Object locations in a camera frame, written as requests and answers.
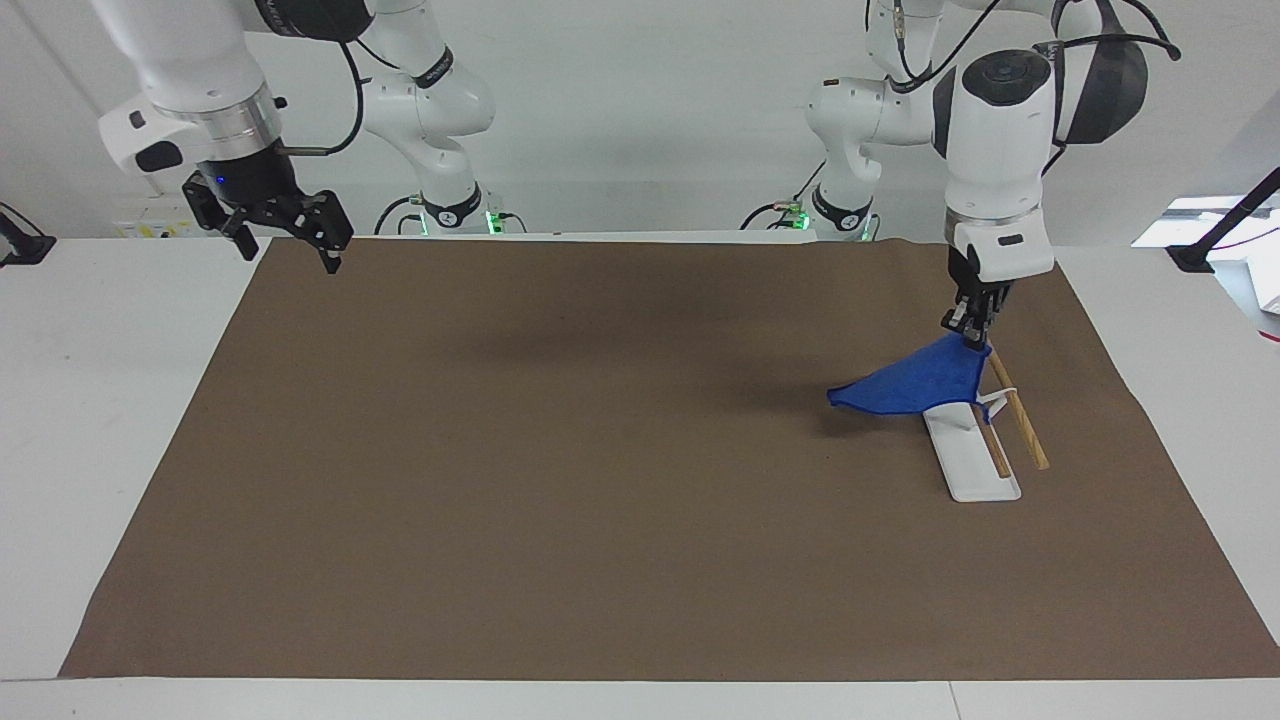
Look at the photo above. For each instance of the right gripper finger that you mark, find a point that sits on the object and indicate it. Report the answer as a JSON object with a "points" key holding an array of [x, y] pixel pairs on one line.
{"points": [[320, 222], [218, 215]]}

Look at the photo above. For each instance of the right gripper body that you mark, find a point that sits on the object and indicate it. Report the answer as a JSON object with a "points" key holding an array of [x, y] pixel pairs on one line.
{"points": [[250, 178]]}

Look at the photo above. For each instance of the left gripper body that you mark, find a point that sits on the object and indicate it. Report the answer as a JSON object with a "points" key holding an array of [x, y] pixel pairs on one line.
{"points": [[962, 270]]}

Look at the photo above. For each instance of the blue towel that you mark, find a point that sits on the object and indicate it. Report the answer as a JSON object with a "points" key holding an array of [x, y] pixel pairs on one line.
{"points": [[915, 385]]}

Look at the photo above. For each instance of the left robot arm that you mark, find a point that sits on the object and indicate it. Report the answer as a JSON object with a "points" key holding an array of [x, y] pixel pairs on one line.
{"points": [[1000, 130]]}

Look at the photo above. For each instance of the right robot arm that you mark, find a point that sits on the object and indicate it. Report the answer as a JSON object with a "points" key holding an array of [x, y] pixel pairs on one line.
{"points": [[195, 60]]}

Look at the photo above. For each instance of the white rack with wooden rods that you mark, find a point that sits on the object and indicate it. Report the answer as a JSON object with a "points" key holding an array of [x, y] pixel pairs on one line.
{"points": [[970, 460]]}

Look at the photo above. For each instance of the black stand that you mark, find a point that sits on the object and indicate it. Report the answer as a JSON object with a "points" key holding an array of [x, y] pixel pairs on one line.
{"points": [[22, 245], [1225, 228]]}

